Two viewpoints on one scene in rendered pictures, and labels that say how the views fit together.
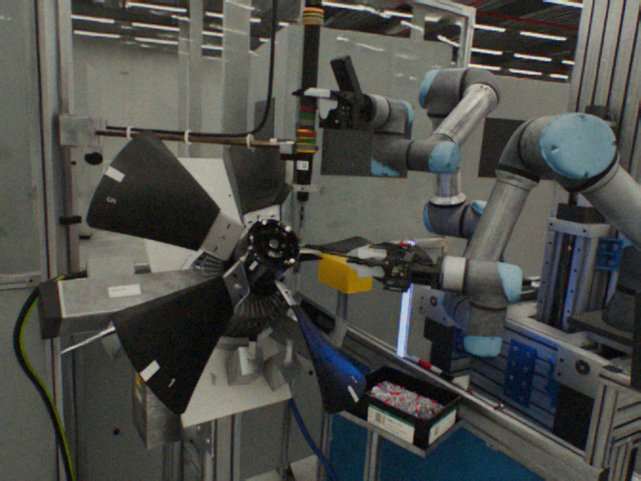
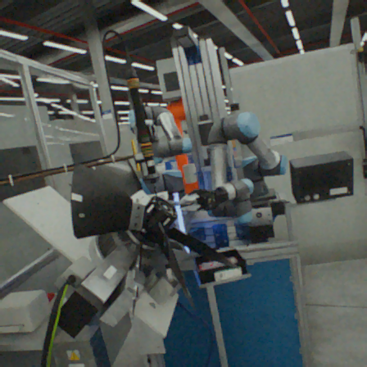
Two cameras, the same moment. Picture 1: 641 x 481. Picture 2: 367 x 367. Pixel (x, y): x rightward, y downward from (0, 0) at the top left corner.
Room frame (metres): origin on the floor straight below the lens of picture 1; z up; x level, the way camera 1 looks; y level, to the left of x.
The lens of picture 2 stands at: (0.21, 0.78, 1.44)
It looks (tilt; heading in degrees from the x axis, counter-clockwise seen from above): 8 degrees down; 315
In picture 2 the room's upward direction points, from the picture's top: 11 degrees counter-clockwise
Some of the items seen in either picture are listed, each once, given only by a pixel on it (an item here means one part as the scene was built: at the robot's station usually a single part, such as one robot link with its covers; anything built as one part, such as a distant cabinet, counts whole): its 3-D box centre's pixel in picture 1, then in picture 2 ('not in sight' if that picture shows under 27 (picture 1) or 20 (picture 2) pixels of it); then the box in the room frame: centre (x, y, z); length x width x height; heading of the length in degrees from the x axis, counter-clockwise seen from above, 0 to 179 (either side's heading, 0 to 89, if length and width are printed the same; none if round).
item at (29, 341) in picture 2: not in sight; (42, 318); (1.48, 0.45, 0.85); 0.36 x 0.24 x 0.03; 125
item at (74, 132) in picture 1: (82, 131); not in sight; (1.32, 0.63, 1.42); 0.10 x 0.07 x 0.09; 70
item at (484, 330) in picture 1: (481, 324); (239, 210); (1.00, -0.35, 1.08); 0.11 x 0.08 x 0.11; 7
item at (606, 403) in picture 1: (603, 417); (289, 221); (0.87, -0.55, 0.96); 0.03 x 0.03 x 0.20; 35
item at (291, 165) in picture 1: (299, 166); (147, 165); (1.10, 0.05, 1.37); 0.09 x 0.07 x 0.10; 70
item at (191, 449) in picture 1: (202, 463); not in sight; (1.20, 0.28, 0.56); 0.19 x 0.04 x 0.04; 35
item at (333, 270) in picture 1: (344, 273); not in sight; (1.54, -0.08, 1.02); 0.16 x 0.10 x 0.11; 35
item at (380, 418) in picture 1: (402, 404); (219, 266); (1.07, -0.21, 0.85); 0.22 x 0.17 x 0.07; 49
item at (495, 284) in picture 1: (491, 282); (239, 189); (0.99, -0.35, 1.17); 0.11 x 0.08 x 0.09; 72
